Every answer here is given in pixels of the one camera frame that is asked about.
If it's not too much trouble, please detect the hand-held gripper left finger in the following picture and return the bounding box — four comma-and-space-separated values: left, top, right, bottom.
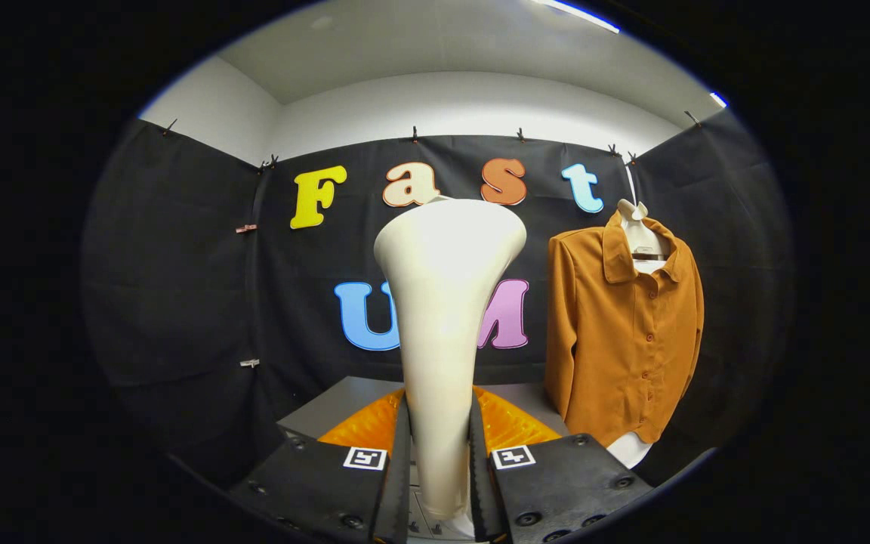
230, 387, 412, 544

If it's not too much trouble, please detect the black backdrop cloth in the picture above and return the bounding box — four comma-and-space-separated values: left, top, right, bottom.
80, 110, 794, 492

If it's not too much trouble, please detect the white garment steamer head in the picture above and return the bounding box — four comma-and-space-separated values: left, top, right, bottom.
373, 196, 528, 522

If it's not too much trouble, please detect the long ceiling light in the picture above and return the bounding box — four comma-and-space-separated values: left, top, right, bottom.
532, 0, 622, 36

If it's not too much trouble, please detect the white garment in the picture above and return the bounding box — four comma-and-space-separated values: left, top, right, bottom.
606, 431, 655, 470

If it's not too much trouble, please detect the white clothes hanger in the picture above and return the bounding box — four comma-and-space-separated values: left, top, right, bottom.
616, 162, 670, 274

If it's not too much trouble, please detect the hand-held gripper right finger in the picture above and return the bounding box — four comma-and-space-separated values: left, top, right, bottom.
469, 385, 655, 543

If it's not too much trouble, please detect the orange button-up shirt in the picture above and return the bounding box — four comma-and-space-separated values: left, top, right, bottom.
545, 212, 705, 448

